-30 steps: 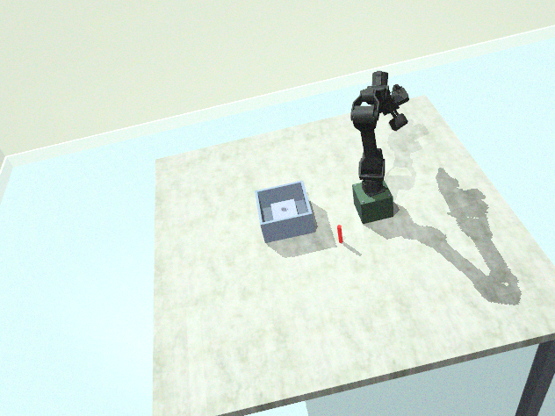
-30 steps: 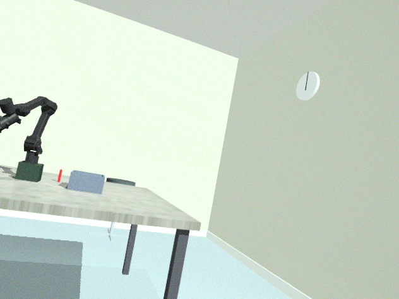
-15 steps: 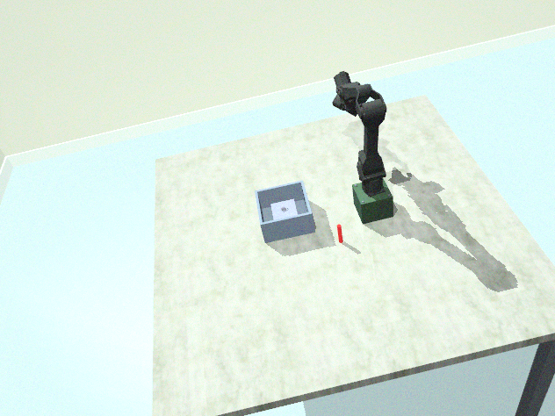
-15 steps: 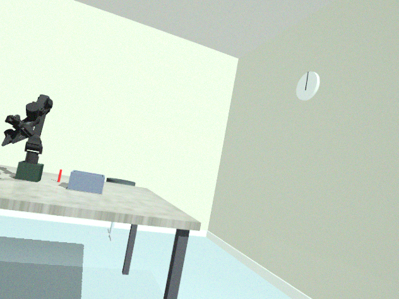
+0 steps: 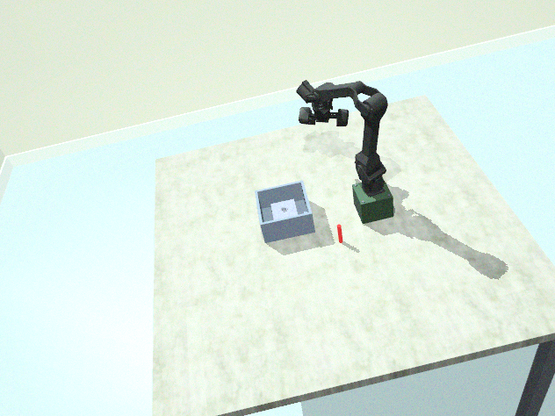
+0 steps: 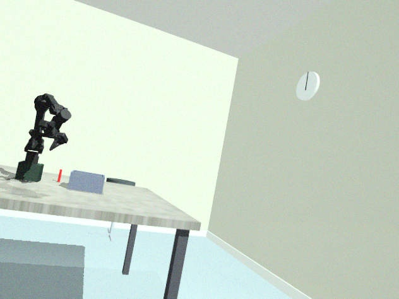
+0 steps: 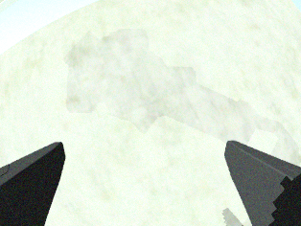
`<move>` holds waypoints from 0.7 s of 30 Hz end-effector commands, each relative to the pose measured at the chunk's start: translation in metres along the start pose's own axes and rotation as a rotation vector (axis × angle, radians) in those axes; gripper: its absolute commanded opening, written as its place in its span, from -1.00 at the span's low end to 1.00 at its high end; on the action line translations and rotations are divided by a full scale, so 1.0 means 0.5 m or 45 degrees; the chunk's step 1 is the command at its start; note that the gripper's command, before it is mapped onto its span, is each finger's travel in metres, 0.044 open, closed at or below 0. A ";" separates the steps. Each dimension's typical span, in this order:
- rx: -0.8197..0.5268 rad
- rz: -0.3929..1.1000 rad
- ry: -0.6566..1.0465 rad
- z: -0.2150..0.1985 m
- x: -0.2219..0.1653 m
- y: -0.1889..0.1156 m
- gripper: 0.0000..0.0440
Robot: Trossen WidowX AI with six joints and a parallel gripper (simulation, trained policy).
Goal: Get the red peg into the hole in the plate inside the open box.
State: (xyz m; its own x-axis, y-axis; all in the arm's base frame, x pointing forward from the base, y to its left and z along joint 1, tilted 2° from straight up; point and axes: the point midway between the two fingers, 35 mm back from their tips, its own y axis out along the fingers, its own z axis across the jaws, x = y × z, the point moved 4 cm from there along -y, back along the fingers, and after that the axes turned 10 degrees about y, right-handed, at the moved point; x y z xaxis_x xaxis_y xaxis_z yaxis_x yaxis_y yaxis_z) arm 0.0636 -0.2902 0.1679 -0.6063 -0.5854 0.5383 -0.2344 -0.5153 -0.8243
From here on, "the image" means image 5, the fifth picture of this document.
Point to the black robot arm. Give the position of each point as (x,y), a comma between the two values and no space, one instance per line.
(368,164)

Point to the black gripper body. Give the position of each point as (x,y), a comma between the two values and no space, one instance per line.
(342,116)

